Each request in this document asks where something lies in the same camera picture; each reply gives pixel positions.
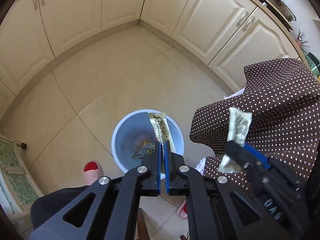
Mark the light blue trash bin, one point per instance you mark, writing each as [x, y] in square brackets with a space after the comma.
[129, 136]

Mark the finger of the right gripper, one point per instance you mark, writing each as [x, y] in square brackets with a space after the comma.
[238, 156]
[257, 154]

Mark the white plastic bag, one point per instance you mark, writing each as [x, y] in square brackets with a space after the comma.
[139, 141]

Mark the brown polka dot tablecloth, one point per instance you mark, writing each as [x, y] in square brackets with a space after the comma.
[283, 97]

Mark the pink utensil cup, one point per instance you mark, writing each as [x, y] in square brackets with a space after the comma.
[301, 41]

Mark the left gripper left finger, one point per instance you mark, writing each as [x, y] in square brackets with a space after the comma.
[106, 209]

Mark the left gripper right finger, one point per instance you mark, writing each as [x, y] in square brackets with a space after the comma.
[216, 208]

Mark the red slipper foot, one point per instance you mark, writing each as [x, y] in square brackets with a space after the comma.
[92, 172]

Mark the green electric cooker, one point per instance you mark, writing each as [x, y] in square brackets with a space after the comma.
[314, 63]

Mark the gold foil snack bag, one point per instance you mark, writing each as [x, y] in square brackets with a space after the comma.
[148, 147]

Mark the beige torn wrapper piece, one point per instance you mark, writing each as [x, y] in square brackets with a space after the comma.
[239, 123]

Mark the steel frying pan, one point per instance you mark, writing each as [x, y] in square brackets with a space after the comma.
[284, 10]

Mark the beige printed wrapper strip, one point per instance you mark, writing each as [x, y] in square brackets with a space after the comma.
[160, 126]

